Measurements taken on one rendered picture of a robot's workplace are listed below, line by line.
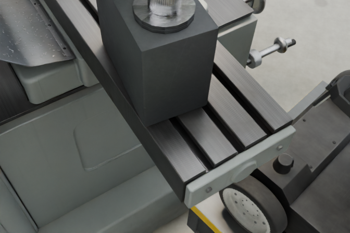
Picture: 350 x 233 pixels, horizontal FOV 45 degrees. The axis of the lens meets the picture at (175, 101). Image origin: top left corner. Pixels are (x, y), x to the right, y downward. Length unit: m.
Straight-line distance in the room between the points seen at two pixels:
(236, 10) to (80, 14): 0.50
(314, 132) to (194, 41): 0.70
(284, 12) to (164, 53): 1.91
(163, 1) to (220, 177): 0.29
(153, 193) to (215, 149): 0.82
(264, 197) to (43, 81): 0.59
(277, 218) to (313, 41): 1.40
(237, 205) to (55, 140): 0.52
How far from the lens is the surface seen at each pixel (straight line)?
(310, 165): 1.18
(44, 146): 1.14
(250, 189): 1.10
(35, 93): 1.00
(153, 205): 1.51
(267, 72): 2.14
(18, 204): 1.29
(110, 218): 1.48
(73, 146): 1.19
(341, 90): 0.73
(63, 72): 0.98
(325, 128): 1.26
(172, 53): 0.60
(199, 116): 0.74
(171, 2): 0.59
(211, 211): 1.27
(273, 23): 2.39
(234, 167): 0.71
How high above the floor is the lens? 1.57
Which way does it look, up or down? 53 degrees down
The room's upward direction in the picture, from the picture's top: 3 degrees clockwise
